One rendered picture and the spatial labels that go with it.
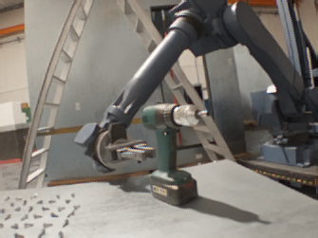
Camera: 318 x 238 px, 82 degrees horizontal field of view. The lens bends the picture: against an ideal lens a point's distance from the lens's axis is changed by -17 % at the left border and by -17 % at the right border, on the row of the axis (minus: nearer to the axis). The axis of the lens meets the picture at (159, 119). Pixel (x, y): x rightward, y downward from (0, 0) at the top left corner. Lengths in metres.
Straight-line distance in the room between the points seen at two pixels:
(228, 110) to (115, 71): 1.42
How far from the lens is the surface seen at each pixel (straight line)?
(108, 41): 2.65
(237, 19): 1.26
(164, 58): 1.05
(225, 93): 2.70
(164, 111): 0.47
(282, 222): 0.43
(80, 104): 2.59
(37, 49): 2.90
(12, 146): 6.15
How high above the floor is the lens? 0.88
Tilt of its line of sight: 3 degrees down
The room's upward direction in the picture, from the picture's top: 8 degrees counter-clockwise
